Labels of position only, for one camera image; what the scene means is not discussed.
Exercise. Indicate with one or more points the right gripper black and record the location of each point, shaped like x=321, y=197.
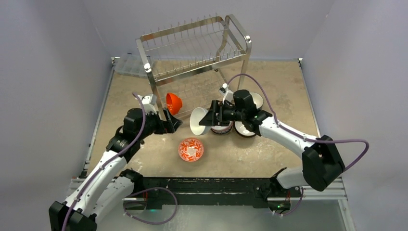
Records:
x=216, y=113

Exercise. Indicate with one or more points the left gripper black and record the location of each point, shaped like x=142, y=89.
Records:
x=172, y=122

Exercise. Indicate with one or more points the orange white floral bowl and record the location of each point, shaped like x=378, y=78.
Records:
x=191, y=149

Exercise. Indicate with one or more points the stainless steel dish rack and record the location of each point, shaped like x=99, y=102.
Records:
x=188, y=59

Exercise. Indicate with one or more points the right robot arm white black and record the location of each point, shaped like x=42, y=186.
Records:
x=321, y=161

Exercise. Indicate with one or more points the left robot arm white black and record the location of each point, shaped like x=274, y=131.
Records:
x=91, y=201

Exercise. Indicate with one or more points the white bowl red patterned outside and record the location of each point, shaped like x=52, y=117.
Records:
x=221, y=130

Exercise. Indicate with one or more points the white bowl brown outside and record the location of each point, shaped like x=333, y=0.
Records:
x=241, y=130

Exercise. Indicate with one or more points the white bowl teal outside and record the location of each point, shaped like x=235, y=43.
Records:
x=258, y=100

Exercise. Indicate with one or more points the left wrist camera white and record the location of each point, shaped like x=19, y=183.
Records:
x=148, y=102

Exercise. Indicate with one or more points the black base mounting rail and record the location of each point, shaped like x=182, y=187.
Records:
x=255, y=192

